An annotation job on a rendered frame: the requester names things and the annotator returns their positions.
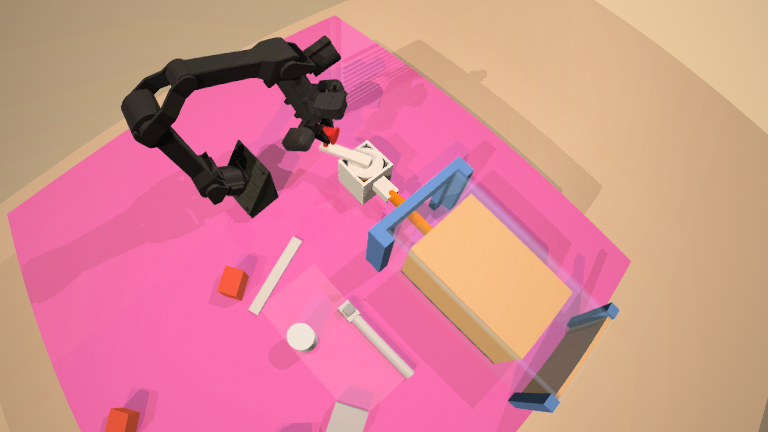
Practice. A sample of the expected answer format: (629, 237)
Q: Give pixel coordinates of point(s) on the grey cylinder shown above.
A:
(301, 336)

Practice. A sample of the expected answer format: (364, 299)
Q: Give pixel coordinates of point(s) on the orange-red box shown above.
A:
(122, 420)
(233, 283)

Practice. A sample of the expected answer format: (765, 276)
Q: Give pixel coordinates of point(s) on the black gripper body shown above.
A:
(302, 137)

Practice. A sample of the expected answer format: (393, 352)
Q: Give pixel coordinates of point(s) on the beige flat bar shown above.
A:
(275, 276)

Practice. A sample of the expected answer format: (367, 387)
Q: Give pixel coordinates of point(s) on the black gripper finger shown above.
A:
(321, 136)
(327, 122)

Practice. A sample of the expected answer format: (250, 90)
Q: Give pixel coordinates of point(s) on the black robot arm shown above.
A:
(272, 60)

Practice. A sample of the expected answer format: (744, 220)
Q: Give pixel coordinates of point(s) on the beige cube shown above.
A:
(346, 418)

